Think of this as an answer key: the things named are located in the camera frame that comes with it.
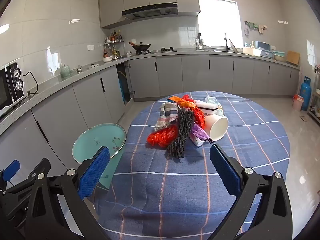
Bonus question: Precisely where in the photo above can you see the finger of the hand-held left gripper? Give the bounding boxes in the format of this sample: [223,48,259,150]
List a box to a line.
[0,159,21,189]
[5,158,52,198]

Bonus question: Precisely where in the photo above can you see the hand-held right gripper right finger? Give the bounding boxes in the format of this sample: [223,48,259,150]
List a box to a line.
[209,144,293,240]

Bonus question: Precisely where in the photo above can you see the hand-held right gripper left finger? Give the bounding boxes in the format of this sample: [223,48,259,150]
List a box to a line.
[25,146,112,240]

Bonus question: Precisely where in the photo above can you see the teal waste bin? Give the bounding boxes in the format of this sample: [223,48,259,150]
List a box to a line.
[72,123,127,190]

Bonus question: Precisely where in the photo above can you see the white fluffy roll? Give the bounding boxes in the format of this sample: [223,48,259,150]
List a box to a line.
[204,114,229,142]

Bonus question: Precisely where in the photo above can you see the purple snack wrapper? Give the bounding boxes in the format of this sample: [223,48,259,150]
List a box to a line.
[189,124,212,147]

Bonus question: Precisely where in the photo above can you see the red mesh bag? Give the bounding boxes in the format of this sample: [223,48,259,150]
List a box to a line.
[182,94,206,130]

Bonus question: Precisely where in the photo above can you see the white sponge with black strip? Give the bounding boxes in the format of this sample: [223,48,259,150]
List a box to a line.
[195,101,220,115]

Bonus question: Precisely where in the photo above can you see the red plastic bag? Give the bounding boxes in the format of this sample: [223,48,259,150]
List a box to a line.
[147,125,179,149]

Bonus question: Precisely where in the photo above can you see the grey plaid cloth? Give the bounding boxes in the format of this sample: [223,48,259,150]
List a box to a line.
[154,102,181,132]

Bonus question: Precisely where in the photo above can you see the orange snack wrapper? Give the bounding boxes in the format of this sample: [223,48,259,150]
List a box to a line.
[167,95,200,110]

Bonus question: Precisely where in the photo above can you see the blue plaid tablecloth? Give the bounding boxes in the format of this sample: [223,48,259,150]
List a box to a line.
[94,91,291,240]

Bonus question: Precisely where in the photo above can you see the black and silver microwave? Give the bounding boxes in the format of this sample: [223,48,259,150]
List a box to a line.
[0,59,29,117]

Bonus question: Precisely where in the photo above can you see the green teapot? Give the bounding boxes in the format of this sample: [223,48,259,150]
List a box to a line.
[60,64,72,78]

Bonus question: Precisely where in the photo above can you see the pink bucket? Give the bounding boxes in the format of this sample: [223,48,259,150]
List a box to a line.
[293,94,305,111]

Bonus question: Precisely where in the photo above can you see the blue gas cylinder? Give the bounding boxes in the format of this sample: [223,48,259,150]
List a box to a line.
[300,76,312,111]

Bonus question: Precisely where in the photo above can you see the metal shelf rack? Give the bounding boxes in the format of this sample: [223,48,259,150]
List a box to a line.
[309,65,320,125]

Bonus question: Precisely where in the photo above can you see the white plastic basin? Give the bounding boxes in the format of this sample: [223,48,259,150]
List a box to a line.
[243,47,262,56]

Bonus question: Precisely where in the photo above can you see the blue dish box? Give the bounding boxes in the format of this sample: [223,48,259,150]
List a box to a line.
[256,41,273,59]

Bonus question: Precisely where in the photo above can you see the knife holder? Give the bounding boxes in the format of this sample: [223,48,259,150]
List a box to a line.
[195,32,204,50]

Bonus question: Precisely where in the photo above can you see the wooden cutting board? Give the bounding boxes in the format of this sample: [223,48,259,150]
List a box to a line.
[286,51,300,65]

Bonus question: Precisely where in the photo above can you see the spice rack with bottles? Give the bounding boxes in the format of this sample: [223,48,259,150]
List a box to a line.
[104,30,125,60]

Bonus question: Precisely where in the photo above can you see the black wok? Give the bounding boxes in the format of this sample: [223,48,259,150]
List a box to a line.
[129,41,152,52]

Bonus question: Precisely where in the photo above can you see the gas stove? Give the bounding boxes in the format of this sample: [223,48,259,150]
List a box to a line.
[136,47,175,55]

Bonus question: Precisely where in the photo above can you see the bright window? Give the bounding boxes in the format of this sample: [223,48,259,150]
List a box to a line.
[198,0,243,49]

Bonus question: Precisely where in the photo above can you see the black range hood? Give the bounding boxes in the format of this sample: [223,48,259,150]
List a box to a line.
[122,2,178,21]

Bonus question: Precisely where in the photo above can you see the black power cable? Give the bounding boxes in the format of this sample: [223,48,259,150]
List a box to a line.
[23,71,39,103]

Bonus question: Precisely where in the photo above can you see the hanging cloths on wall rack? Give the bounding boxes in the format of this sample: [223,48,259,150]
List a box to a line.
[244,21,267,35]

